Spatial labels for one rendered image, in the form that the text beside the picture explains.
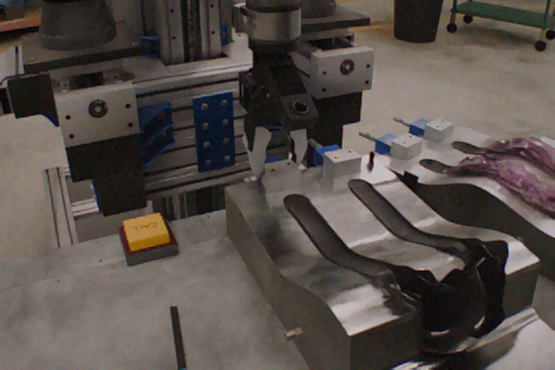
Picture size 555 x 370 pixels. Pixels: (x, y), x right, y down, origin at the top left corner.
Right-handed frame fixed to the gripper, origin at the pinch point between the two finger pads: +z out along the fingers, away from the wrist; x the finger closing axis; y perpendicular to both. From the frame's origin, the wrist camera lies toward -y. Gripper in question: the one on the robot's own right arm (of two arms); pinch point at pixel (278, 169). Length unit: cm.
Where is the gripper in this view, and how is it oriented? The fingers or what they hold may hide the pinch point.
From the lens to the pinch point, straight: 81.7
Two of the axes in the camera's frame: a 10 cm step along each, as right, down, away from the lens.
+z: 0.0, 8.7, 4.9
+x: -9.1, 1.9, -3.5
